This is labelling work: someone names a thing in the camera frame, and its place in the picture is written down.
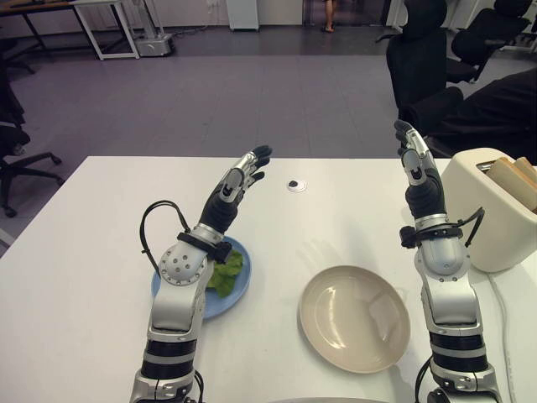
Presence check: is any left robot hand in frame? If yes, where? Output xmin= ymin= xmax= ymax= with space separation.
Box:
xmin=193 ymin=144 xmax=274 ymax=243

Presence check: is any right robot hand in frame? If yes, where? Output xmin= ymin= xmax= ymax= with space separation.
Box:
xmin=394 ymin=119 xmax=449 ymax=232

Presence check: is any cream toaster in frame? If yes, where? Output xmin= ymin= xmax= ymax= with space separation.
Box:
xmin=441 ymin=149 xmax=537 ymax=275

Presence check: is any green lettuce leaf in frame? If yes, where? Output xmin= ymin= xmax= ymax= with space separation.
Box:
xmin=206 ymin=250 xmax=246 ymax=300

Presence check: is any blue plate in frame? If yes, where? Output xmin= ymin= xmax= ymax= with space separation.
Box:
xmin=150 ymin=235 xmax=253 ymax=322

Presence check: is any bread slice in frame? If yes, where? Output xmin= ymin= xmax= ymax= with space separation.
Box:
xmin=487 ymin=157 xmax=537 ymax=212
xmin=514 ymin=156 xmax=537 ymax=188

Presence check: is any person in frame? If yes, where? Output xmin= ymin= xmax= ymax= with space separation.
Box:
xmin=422 ymin=68 xmax=537 ymax=165
xmin=321 ymin=0 xmax=337 ymax=34

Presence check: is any black office chair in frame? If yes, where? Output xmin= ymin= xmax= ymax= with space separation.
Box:
xmin=0 ymin=120 xmax=65 ymax=218
xmin=446 ymin=0 xmax=532 ymax=84
xmin=385 ymin=0 xmax=465 ymax=138

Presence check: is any beige plate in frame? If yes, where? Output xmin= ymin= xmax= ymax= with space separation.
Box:
xmin=298 ymin=264 xmax=412 ymax=375

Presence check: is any white wheeled stand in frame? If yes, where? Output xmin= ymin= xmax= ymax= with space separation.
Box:
xmin=133 ymin=0 xmax=175 ymax=58

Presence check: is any black cable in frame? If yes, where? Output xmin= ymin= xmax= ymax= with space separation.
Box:
xmin=139 ymin=200 xmax=195 ymax=272
xmin=456 ymin=207 xmax=487 ymax=249

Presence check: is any white cord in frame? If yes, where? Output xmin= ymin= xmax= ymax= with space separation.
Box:
xmin=487 ymin=271 xmax=521 ymax=403

